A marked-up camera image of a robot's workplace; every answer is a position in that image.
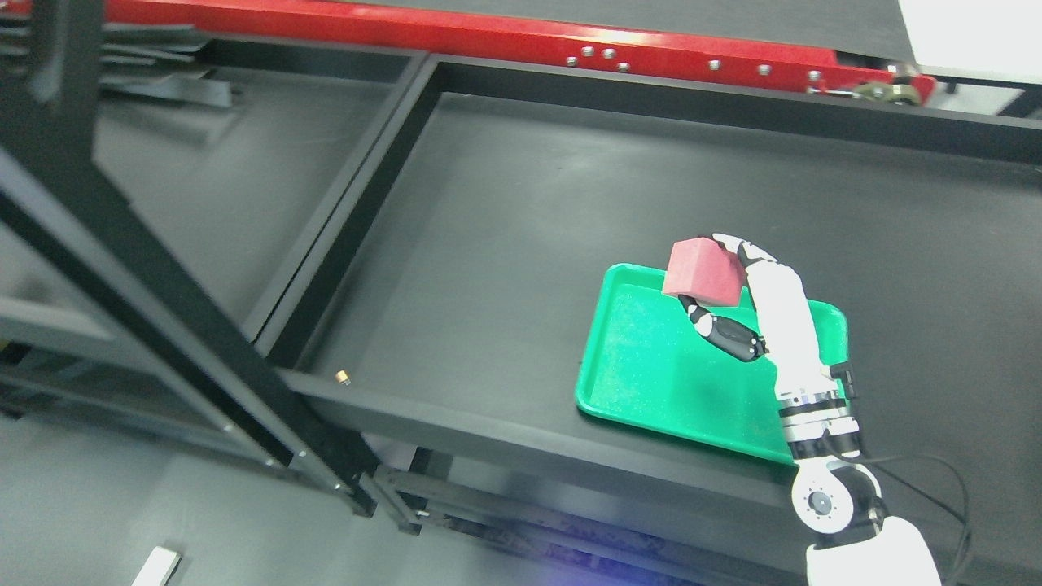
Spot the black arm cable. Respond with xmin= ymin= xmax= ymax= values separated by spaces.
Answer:
xmin=847 ymin=451 xmax=974 ymax=586

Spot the black metal shelf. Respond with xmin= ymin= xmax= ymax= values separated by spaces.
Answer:
xmin=257 ymin=57 xmax=1040 ymax=585
xmin=2 ymin=1 xmax=427 ymax=517

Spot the black metal shelf left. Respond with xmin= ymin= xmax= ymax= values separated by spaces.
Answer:
xmin=2 ymin=1 xmax=427 ymax=517

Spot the white table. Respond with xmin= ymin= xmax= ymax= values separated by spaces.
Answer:
xmin=131 ymin=546 xmax=182 ymax=586

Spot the pink block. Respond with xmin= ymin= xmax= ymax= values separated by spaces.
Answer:
xmin=662 ymin=237 xmax=745 ymax=307

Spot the red metal beam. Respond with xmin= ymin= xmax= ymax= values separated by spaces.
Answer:
xmin=0 ymin=0 xmax=937 ymax=105

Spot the green tray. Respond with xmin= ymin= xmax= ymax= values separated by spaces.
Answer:
xmin=575 ymin=263 xmax=849 ymax=466

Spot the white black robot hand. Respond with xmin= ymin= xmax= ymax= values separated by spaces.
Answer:
xmin=677 ymin=233 xmax=838 ymax=405

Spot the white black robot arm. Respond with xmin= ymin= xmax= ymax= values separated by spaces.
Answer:
xmin=775 ymin=366 xmax=942 ymax=585

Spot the black metal shelf right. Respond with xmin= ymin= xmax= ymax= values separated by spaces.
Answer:
xmin=257 ymin=57 xmax=1040 ymax=585

